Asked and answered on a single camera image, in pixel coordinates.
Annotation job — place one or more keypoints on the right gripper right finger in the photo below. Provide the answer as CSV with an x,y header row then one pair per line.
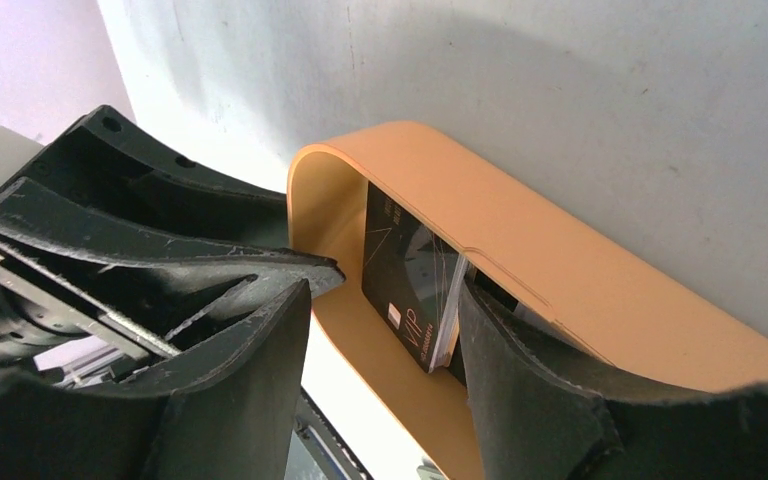
x,y
543,410

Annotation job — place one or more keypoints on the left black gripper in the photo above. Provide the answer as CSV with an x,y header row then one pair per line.
x,y
73,269

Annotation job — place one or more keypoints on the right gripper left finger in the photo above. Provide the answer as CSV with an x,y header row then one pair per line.
x,y
223,409

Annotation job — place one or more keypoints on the stack of cards in tray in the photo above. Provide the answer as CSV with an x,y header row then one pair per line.
x,y
449,328

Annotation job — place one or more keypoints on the black card in tray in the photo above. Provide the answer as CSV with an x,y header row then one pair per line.
x,y
405,266

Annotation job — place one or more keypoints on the orange oval tray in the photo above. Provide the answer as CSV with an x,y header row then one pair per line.
x,y
603,300

